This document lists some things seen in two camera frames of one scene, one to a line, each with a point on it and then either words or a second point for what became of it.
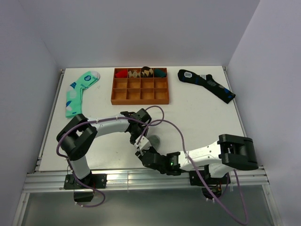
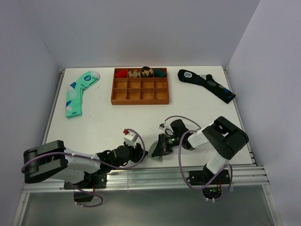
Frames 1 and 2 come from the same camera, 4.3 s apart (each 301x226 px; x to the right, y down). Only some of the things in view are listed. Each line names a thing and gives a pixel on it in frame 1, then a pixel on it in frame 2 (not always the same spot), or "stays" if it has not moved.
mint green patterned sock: x=74 y=102 stays
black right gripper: x=138 y=154 → x=162 y=147
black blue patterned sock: x=207 y=81 stays
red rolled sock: x=122 y=74 stays
